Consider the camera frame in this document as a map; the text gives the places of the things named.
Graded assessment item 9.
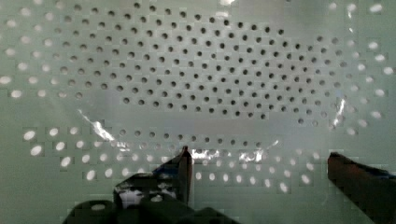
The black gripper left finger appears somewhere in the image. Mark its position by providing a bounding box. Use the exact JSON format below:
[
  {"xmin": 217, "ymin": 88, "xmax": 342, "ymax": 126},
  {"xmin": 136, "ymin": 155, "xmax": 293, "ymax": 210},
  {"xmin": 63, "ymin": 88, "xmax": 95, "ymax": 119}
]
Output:
[{"xmin": 113, "ymin": 146, "xmax": 192, "ymax": 209}]

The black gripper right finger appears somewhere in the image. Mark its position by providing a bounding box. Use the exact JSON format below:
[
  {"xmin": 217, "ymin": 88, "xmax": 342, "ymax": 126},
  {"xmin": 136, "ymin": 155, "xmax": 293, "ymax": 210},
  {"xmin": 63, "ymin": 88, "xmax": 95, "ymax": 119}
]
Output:
[{"xmin": 327, "ymin": 152, "xmax": 396, "ymax": 224}]

